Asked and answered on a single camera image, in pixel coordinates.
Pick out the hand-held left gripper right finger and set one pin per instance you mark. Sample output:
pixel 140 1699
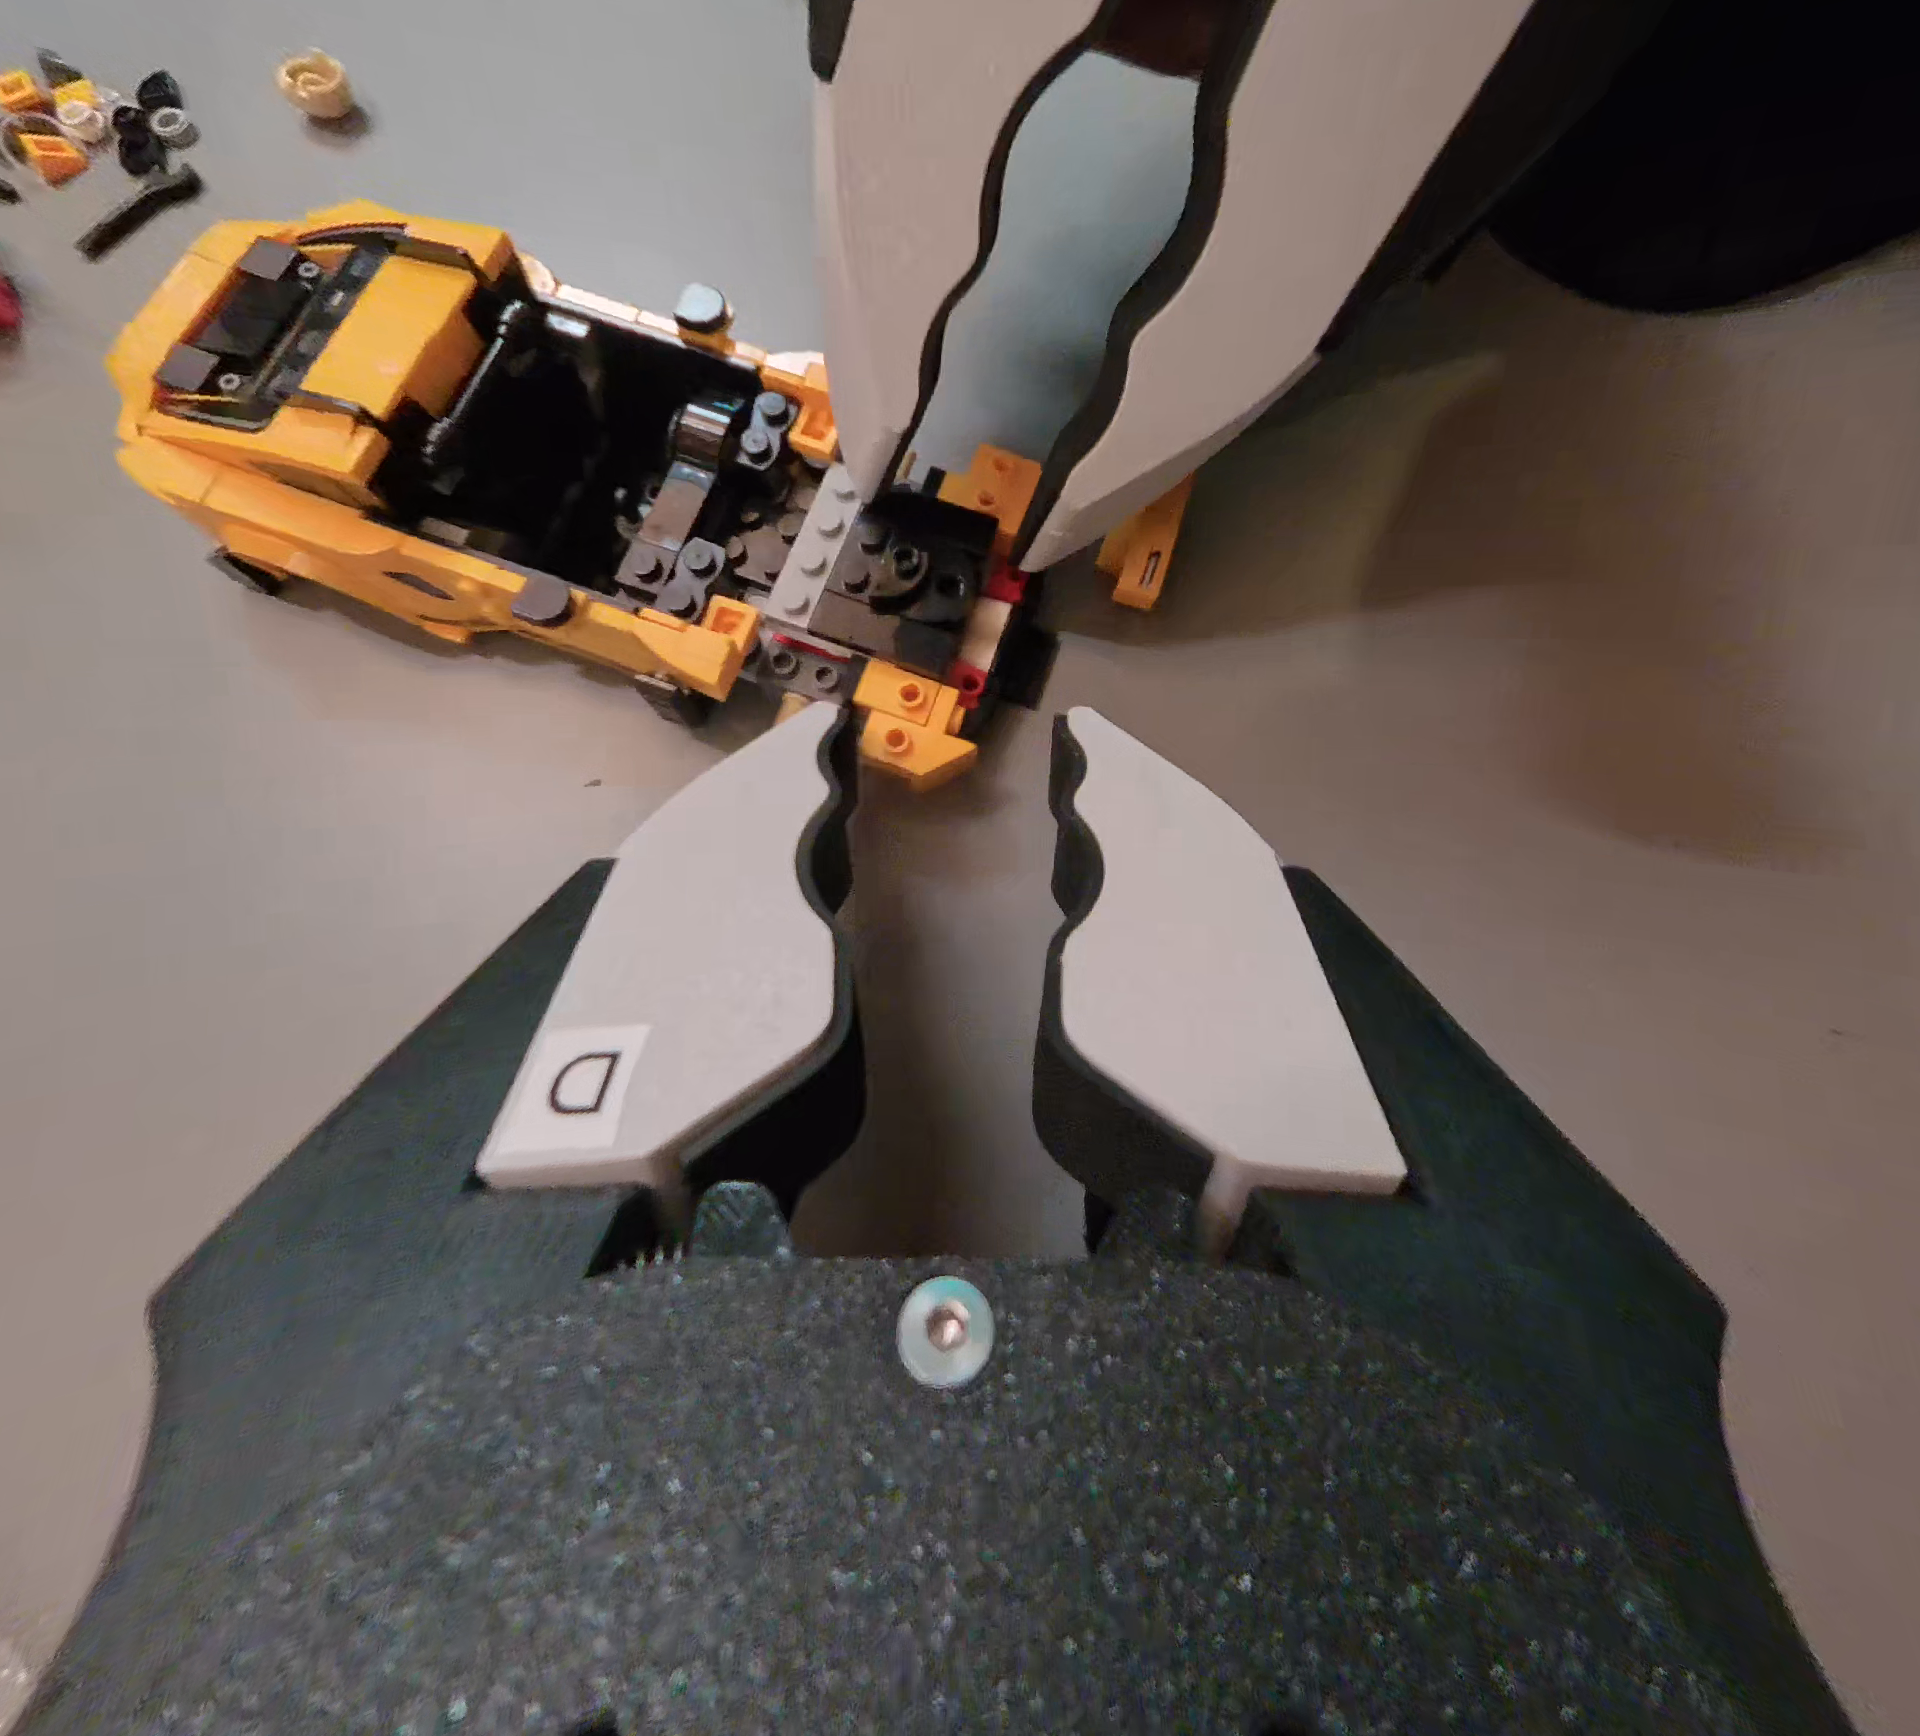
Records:
pixel 1199 1001

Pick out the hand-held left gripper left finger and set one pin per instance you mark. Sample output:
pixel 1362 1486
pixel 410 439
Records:
pixel 706 972

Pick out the yellow lego side panel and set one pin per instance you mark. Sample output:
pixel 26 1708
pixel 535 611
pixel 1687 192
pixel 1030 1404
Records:
pixel 1144 567

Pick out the yellow lego car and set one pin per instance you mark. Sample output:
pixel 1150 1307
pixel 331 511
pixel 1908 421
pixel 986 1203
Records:
pixel 405 325

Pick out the tan round lego piece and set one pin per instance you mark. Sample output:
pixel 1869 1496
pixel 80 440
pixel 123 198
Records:
pixel 315 87

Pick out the black lego wrench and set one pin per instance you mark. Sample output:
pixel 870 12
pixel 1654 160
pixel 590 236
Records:
pixel 143 209

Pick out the pile of small lego pieces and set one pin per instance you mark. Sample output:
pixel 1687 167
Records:
pixel 61 140

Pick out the red lego minifigure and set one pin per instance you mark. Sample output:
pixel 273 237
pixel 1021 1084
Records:
pixel 12 308

